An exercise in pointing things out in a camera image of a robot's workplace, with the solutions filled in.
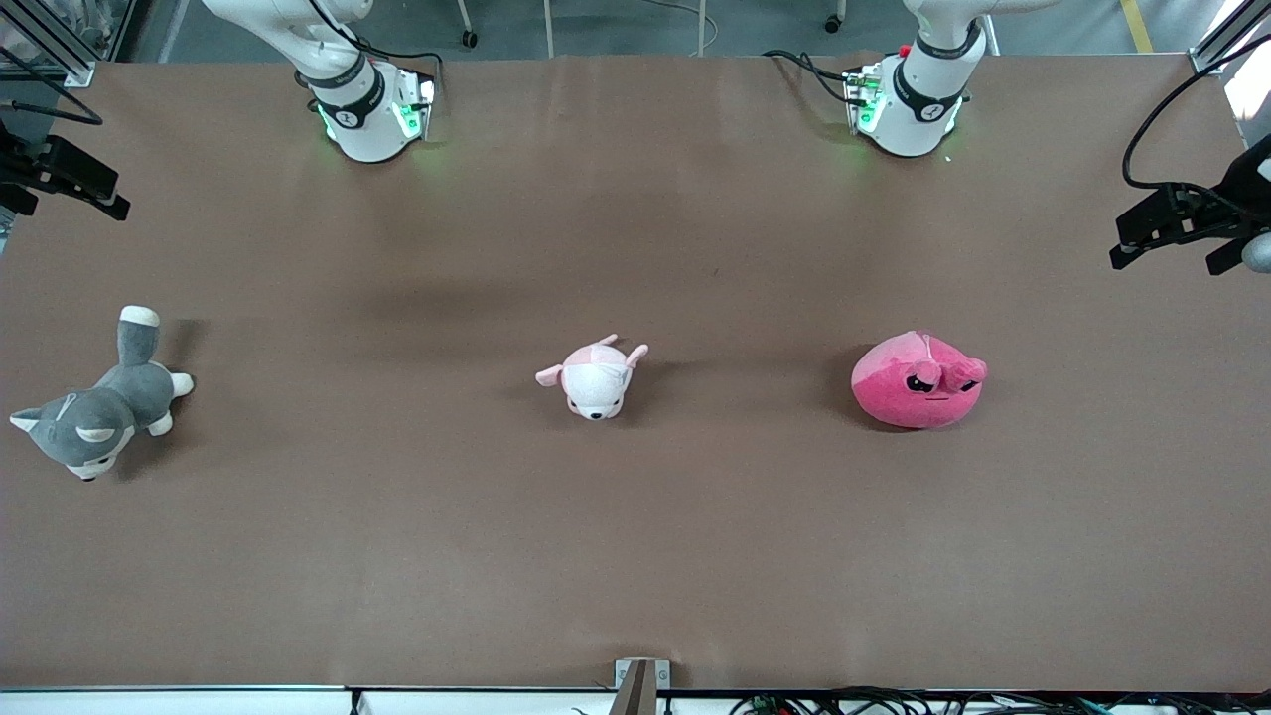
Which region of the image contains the round hot pink plush toy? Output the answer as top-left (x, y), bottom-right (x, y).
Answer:
top-left (851, 330), bottom-right (989, 430)

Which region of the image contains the grey white husky plush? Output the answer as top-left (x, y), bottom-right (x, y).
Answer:
top-left (10, 305), bottom-right (196, 483)

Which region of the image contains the pale pink white puppy plush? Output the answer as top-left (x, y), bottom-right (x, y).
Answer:
top-left (535, 334), bottom-right (650, 421)

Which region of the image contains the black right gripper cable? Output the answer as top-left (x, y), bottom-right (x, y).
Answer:
top-left (0, 94), bottom-right (105, 127)

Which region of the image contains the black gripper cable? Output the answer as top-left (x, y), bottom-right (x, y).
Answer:
top-left (1122, 35), bottom-right (1271, 192)
top-left (0, 94), bottom-right (105, 127)

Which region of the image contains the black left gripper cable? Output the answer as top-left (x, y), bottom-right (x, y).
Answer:
top-left (1122, 35), bottom-right (1271, 192)

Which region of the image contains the aluminium frame post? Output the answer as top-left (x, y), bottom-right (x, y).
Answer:
top-left (1190, 5), bottom-right (1271, 75)
top-left (0, 0), bottom-right (97, 88)

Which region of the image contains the black right arm base cable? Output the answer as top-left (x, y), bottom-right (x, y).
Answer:
top-left (308, 0), bottom-right (445, 100)

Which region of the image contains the black arm base cable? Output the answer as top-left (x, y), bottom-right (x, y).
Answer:
top-left (763, 48), bottom-right (857, 108)
top-left (308, 0), bottom-right (445, 100)

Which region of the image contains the black left arm base cable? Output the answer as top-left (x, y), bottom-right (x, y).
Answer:
top-left (763, 48), bottom-right (857, 108)

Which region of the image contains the tangled black cable bundle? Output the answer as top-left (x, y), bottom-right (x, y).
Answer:
top-left (730, 687), bottom-right (1271, 715)

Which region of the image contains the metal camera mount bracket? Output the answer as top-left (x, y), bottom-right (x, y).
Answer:
top-left (612, 658), bottom-right (672, 715)

